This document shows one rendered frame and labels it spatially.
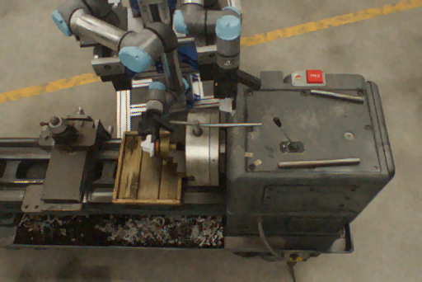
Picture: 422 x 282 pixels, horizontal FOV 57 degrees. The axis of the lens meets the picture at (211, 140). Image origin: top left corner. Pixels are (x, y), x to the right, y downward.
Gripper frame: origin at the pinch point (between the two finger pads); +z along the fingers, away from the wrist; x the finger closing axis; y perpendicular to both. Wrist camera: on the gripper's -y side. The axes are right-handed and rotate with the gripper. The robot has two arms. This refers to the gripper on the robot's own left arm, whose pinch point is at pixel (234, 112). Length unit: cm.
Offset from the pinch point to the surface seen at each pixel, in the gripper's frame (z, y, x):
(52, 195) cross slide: 40, 77, 6
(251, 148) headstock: 10.0, -6.3, 8.0
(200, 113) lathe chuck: 7.9, 13.2, -9.8
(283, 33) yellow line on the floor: 68, -42, -199
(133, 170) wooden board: 42, 46, -12
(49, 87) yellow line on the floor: 87, 148, -147
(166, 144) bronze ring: 19.8, 27.6, -4.5
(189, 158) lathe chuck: 16.1, 16.6, 7.4
